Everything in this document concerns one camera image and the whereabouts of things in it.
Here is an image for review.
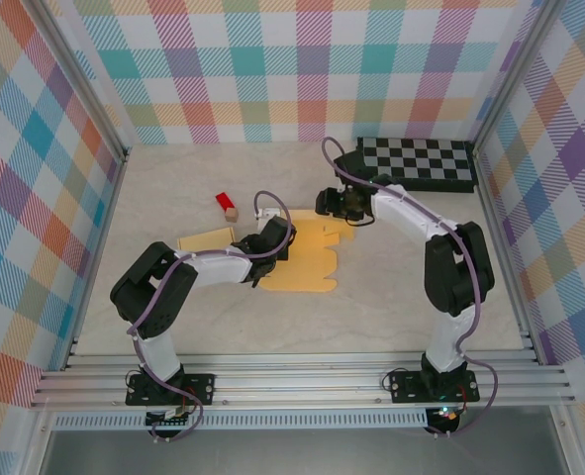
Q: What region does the yellow paper box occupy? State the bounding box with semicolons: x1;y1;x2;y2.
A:
176;226;237;252
257;209;357;294

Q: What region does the black and grey checkerboard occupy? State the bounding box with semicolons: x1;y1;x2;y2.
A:
355;137;479;195

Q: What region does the small circuit board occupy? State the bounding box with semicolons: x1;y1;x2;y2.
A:
426;405;464;434
146;409;194;430

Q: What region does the grey metal panel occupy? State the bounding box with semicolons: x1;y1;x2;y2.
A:
39;428;570;475

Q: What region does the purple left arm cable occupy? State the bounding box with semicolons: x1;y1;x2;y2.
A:
131;190;296;444

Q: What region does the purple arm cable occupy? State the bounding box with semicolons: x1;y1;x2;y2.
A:
131;190;296;444
320;137;499;439

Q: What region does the aluminium front rail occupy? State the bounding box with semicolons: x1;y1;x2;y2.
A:
32;351;578;410

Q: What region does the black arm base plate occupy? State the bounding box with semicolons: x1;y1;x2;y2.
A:
125;373;217;407
389;370;480;405

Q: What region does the aluminium side rail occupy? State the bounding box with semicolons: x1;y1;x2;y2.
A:
61;150;131;372
472;145;543;365

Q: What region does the white slotted cable duct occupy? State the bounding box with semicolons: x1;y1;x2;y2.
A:
53;414;430;430

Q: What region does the aluminium frame post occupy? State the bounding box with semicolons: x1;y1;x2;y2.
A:
472;0;565;154
24;0;131;164

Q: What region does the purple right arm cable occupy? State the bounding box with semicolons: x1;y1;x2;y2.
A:
320;137;499;439

